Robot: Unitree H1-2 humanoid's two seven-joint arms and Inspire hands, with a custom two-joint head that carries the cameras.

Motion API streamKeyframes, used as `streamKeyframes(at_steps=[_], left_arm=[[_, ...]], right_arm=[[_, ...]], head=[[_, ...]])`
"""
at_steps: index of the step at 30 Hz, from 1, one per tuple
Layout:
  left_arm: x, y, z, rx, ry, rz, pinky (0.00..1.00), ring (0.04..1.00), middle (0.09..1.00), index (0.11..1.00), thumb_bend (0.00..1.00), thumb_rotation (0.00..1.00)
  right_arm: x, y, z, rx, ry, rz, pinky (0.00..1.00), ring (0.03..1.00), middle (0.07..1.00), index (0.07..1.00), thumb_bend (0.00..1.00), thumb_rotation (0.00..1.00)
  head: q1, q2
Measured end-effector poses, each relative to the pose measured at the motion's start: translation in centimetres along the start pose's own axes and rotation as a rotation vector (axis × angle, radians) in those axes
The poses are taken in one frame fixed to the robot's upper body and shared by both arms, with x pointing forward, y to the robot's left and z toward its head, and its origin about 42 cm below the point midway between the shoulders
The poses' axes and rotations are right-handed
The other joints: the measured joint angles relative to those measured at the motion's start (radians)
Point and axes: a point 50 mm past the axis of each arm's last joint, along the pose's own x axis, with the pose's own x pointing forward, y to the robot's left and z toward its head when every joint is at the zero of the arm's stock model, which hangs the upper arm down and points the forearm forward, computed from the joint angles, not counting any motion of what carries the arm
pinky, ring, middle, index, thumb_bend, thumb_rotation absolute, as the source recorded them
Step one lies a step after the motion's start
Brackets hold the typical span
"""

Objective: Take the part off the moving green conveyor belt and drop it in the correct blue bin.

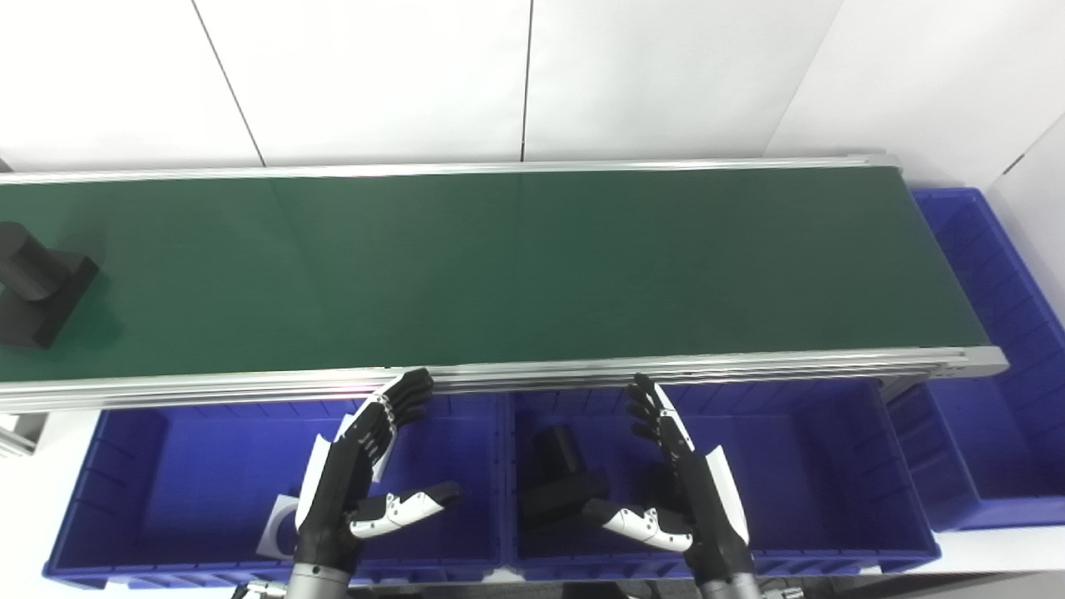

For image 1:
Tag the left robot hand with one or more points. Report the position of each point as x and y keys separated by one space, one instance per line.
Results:
x=333 y=491

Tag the black cylinder block part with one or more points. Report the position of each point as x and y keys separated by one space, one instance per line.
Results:
x=42 y=287
x=559 y=487

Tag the blue plastic bin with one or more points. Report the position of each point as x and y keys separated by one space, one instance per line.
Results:
x=815 y=474
x=208 y=482
x=990 y=416

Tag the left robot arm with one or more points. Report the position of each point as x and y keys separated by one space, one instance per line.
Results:
x=316 y=584

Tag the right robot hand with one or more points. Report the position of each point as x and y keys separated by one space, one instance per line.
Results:
x=707 y=507

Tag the aluminium conveyor leg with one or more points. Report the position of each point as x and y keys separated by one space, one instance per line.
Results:
x=18 y=433

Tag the green conveyor belt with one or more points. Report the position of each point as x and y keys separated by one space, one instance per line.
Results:
x=666 y=366
x=516 y=266

